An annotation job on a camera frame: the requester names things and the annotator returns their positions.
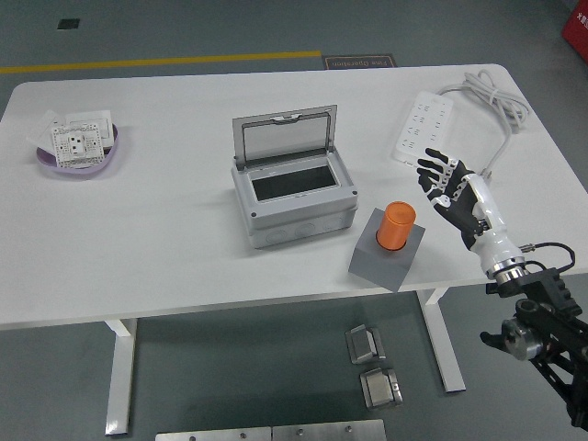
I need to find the white power cord with plug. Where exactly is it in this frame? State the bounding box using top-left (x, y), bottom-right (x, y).
top-left (435, 69), bottom-right (532, 178)

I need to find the white power strip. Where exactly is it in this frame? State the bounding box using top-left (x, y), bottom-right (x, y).
top-left (390, 90), bottom-right (455, 169)

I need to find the purple shallow bowl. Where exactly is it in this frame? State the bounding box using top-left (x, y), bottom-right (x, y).
top-left (35, 122), bottom-right (120, 178)

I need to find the grey junction box hinged lid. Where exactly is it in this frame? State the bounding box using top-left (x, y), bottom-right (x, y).
top-left (231, 104), bottom-right (359, 250)

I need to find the red container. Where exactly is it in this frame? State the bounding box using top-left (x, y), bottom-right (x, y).
top-left (560, 0), bottom-right (588, 59)

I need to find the white table leg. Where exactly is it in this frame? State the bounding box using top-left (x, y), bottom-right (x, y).
top-left (103, 317), bottom-right (139, 436)
top-left (416, 288), bottom-right (468, 394)

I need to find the orange cylinder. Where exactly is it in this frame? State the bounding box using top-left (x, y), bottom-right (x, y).
top-left (375, 200), bottom-right (417, 253)

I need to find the robot right hand white shell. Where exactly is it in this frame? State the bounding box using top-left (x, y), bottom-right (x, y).
top-left (415, 146), bottom-right (527, 277)

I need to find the thin white plastic card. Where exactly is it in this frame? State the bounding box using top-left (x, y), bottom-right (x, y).
top-left (26, 108), bottom-right (68, 151)

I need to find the grey cube with round hole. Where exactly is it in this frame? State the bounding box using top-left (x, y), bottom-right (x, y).
top-left (348, 207), bottom-right (426, 293)

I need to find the grey metal plate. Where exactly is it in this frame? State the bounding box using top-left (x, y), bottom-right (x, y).
top-left (154, 426), bottom-right (273, 441)
top-left (271, 418), bottom-right (387, 441)

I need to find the small metal block fixture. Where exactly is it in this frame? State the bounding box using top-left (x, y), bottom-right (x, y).
top-left (345, 323), bottom-right (387, 367)
top-left (358, 366), bottom-right (404, 411)

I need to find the white wall socket module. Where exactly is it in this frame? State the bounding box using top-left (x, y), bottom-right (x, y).
top-left (50, 124), bottom-right (105, 167)

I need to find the white switch panel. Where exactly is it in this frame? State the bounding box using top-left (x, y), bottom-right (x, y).
top-left (63, 108), bottom-right (115, 148)

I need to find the dark floor sign with lettering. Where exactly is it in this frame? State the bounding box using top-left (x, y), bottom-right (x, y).
top-left (322, 54), bottom-right (396, 72)

